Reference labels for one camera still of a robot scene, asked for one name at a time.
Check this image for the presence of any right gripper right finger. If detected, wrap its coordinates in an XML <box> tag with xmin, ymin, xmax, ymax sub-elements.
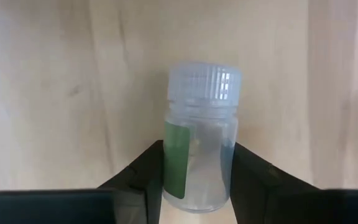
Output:
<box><xmin>230</xmin><ymin>142</ymin><xmax>323</xmax><ymax>224</ymax></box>

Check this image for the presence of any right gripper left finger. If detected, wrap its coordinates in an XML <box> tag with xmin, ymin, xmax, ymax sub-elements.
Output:
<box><xmin>98</xmin><ymin>139</ymin><xmax>165</xmax><ymax>224</ymax></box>

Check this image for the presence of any clear vial green label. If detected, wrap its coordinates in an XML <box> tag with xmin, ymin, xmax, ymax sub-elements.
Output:
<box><xmin>162</xmin><ymin>61</ymin><xmax>242</xmax><ymax>214</ymax></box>

